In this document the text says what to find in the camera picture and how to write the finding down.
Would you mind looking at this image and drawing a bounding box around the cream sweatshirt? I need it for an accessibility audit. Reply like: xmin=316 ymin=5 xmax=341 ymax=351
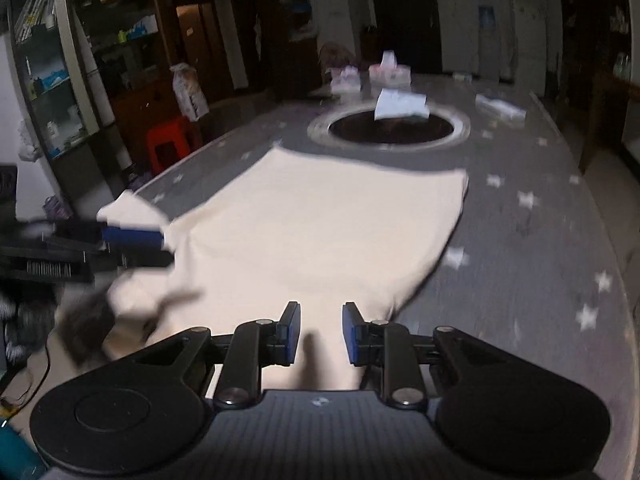
xmin=99 ymin=148 xmax=469 ymax=390

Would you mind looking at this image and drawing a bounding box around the grey knitted gloved left hand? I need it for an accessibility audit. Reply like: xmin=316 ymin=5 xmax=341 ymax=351
xmin=0 ymin=288 xmax=120 ymax=366

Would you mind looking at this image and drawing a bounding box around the red plastic stool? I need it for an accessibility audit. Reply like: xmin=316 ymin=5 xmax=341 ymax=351
xmin=145 ymin=116 xmax=203 ymax=176

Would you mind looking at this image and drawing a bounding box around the white printed paper bag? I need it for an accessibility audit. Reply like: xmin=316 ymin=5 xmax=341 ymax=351
xmin=170 ymin=63 xmax=209 ymax=122

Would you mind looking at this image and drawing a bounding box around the grey star pattern table cover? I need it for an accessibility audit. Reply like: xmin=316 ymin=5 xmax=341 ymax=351
xmin=0 ymin=72 xmax=640 ymax=480

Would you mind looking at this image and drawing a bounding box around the glass door bookshelf cabinet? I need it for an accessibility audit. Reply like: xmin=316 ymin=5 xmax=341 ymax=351
xmin=8 ymin=0 xmax=122 ymax=214

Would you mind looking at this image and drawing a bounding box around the round black induction cooktop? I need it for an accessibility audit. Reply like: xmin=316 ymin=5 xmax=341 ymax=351
xmin=307 ymin=101 xmax=471 ymax=153

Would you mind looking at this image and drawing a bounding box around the dark wooden display cabinet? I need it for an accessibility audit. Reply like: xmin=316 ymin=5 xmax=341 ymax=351
xmin=73 ymin=0 xmax=177 ymax=117

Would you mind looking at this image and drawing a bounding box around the white crumpled cloth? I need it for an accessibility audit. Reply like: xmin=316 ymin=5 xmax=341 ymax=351
xmin=374 ymin=89 xmax=431 ymax=120

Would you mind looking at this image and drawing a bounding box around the white remote control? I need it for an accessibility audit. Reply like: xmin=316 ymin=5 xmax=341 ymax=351
xmin=475 ymin=94 xmax=526 ymax=122

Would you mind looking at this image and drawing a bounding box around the small white pink box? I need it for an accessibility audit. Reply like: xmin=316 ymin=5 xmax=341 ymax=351
xmin=329 ymin=66 xmax=361 ymax=94

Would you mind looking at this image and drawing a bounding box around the pink white tissue box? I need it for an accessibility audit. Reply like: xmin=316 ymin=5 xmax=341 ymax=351
xmin=369 ymin=51 xmax=411 ymax=87

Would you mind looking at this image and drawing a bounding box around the water dispenser with blue bottle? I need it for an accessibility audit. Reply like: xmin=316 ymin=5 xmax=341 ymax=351
xmin=478 ymin=6 xmax=500 ymax=81

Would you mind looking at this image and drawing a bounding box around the white refrigerator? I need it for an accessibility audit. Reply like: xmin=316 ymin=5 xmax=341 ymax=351
xmin=512 ymin=0 xmax=547 ymax=94

